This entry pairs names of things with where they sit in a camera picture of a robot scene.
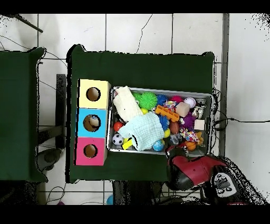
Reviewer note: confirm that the mint knitted cloth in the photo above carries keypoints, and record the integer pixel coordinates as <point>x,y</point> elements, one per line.
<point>145,130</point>

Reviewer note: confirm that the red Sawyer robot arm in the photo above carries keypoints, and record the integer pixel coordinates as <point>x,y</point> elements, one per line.
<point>196,171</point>

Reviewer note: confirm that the wooden box with three holes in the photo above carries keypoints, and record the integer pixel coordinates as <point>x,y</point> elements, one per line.
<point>99,103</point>

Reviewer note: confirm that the globe print ball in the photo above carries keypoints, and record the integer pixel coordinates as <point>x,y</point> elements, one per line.
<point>158,145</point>

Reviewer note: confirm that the small basketball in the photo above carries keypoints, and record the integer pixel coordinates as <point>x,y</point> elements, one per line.
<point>191,145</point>

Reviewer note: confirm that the purple plush monster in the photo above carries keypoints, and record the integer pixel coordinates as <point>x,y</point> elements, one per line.
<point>188,120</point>

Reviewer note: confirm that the orange long toy block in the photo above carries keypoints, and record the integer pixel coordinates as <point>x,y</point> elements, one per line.
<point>167,113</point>

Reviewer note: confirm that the tan wooden cube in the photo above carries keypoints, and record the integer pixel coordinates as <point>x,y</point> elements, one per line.
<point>182,109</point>

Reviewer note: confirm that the small soccer ball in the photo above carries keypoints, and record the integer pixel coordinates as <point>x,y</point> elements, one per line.
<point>117,139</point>

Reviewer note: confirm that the green spiky rubber ball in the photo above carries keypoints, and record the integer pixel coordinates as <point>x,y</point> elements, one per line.
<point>148,101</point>

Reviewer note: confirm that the cream knitted cloth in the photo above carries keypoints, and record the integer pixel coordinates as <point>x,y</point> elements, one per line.
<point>126,103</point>

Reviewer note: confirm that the light blue ball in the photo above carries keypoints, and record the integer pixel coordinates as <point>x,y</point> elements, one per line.
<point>110,200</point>

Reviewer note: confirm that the dark green table cloth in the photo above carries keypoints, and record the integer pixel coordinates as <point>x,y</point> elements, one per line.
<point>19,95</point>
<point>137,69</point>

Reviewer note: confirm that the grey rounded stand foot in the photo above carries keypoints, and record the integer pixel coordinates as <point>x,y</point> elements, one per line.
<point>49,157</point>

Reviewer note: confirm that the dark thin rod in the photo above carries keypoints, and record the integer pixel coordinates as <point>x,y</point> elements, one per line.
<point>31,25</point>

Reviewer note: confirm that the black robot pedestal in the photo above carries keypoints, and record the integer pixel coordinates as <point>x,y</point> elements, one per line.
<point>135,193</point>

